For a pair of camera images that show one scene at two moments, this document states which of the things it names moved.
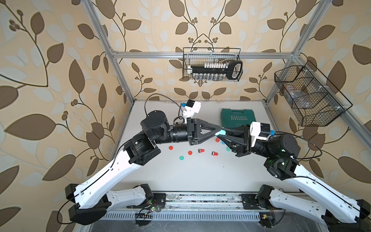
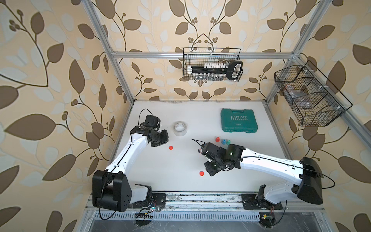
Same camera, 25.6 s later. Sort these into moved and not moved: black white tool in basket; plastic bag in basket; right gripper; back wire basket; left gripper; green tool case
Moved: left gripper; right gripper
Not moved: green tool case; black white tool in basket; plastic bag in basket; back wire basket
